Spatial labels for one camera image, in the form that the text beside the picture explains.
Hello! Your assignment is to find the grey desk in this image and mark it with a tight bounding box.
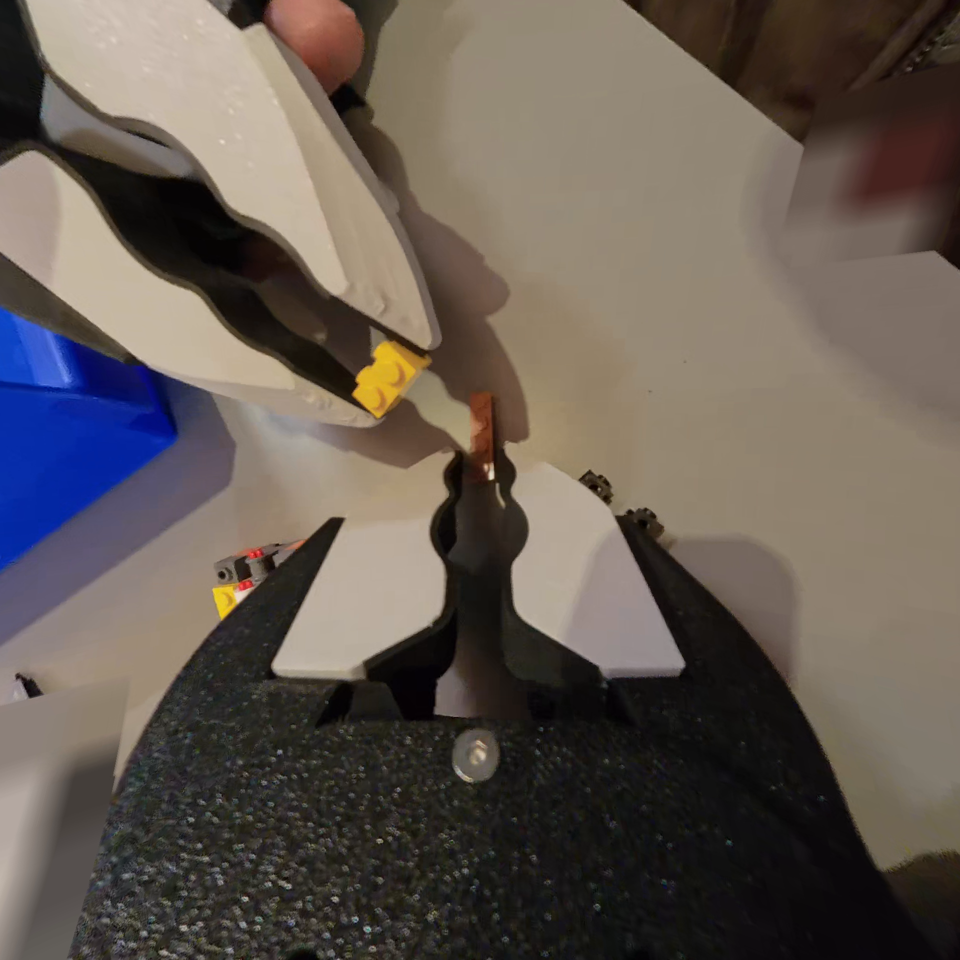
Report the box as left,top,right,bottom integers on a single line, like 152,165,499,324
0,0,960,871

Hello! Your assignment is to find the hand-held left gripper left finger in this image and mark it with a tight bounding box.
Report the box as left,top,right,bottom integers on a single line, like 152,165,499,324
270,448,466,684

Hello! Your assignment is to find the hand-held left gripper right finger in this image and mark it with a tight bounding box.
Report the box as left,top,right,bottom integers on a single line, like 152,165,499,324
493,442,689,681

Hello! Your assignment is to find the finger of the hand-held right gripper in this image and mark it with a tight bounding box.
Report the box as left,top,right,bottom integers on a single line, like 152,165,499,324
24,0,441,354
0,141,385,430

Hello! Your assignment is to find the person's right hand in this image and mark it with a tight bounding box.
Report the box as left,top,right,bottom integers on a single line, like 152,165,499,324
262,0,369,96

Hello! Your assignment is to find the colourful toy brick model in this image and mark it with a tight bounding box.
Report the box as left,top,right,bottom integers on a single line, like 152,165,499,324
212,540,305,620

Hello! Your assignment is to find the brown zip hoodie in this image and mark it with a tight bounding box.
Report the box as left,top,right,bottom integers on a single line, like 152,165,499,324
630,0,960,144

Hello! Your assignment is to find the orange toy brick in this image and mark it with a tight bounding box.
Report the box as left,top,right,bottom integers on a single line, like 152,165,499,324
466,391,498,481

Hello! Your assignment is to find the blue storage bin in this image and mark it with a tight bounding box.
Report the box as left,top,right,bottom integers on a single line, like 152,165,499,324
0,307,180,575

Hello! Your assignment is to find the yellow toy brick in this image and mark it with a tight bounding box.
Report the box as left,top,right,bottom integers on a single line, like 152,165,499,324
351,341,434,420

